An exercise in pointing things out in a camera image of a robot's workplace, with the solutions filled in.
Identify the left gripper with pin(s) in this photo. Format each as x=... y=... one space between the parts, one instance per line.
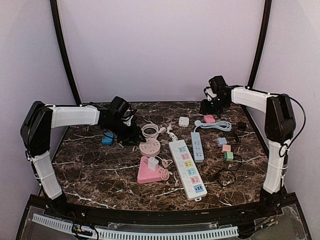
x=133 y=135

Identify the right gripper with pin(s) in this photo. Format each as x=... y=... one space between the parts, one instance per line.
x=205 y=109

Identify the pink cube adapter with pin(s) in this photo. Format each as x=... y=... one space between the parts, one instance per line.
x=209 y=119

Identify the blue cube adapter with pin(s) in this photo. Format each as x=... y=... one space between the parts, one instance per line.
x=108 y=139

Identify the white square adapter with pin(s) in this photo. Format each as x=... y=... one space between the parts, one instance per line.
x=183 y=121

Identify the blue charger plug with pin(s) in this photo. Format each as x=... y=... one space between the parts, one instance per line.
x=222 y=141

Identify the pink charger plug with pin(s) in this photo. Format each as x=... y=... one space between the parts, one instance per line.
x=226 y=148

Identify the blue power strip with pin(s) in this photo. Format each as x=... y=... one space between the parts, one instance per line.
x=198 y=152

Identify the green charger plug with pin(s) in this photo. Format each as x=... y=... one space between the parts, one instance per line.
x=228 y=156

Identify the white charger plug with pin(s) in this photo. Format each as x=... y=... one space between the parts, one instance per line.
x=153 y=163

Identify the pink triangular power strip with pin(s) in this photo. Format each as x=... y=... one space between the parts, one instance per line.
x=146 y=175

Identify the white long power strip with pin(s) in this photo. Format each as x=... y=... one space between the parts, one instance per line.
x=192 y=182

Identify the round beige power strip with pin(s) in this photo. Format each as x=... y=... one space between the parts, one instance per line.
x=150 y=148

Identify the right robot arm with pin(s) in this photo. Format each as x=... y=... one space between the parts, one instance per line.
x=279 y=125

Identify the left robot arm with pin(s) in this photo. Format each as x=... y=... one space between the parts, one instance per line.
x=36 y=135

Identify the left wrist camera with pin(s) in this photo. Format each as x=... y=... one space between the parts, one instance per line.
x=119 y=106

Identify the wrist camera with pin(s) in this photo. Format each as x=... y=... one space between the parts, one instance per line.
x=217 y=83
x=119 y=106

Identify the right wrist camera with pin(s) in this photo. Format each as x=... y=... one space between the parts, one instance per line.
x=217 y=83

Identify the black front rail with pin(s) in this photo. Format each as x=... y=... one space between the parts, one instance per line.
x=240 y=214

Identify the right black frame post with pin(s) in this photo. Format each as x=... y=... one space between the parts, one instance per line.
x=260 y=43

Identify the black frame post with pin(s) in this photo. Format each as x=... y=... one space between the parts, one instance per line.
x=63 y=51
x=260 y=43

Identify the white slotted cable duct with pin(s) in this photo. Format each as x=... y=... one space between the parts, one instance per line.
x=134 y=232

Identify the left black frame post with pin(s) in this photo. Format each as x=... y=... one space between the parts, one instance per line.
x=63 y=51

